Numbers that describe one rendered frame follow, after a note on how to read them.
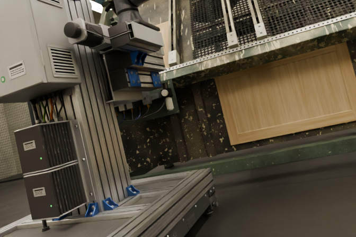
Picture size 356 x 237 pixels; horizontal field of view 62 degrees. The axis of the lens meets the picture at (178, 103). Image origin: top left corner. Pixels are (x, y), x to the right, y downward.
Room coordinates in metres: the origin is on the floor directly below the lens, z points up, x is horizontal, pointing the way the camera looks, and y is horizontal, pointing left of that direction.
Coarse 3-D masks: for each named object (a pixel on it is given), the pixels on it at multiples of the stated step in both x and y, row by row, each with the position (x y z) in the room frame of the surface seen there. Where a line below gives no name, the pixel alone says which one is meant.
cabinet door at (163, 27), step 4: (160, 24) 2.47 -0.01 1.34; (164, 24) 2.44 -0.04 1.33; (160, 28) 2.44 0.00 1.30; (164, 28) 2.42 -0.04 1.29; (164, 32) 2.39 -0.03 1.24; (164, 36) 2.36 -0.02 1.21; (164, 40) 2.33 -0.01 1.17; (164, 44) 2.31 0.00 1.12; (164, 48) 2.28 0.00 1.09; (164, 52) 2.26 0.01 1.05; (164, 56) 2.23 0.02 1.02; (164, 60) 2.21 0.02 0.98
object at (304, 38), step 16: (304, 32) 1.81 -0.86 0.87; (320, 32) 1.77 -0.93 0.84; (336, 32) 1.73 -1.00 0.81; (352, 32) 1.73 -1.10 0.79; (256, 48) 1.89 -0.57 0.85; (272, 48) 1.84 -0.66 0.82; (288, 48) 1.83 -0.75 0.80; (304, 48) 1.83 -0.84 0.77; (320, 48) 1.83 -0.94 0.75; (208, 64) 1.98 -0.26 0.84; (224, 64) 1.93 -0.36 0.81; (240, 64) 1.93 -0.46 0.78; (256, 64) 1.94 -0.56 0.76; (176, 80) 2.05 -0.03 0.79; (192, 80) 2.06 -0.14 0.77
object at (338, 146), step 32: (352, 64) 1.95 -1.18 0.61; (192, 96) 2.28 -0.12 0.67; (128, 128) 2.46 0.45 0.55; (160, 128) 2.37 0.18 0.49; (192, 128) 2.30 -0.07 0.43; (224, 128) 2.23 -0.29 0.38; (320, 128) 2.04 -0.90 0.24; (352, 128) 1.98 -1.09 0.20; (128, 160) 2.47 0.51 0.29; (160, 160) 2.39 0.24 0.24; (224, 160) 2.05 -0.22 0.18; (256, 160) 1.94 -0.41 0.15; (288, 160) 1.88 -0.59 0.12
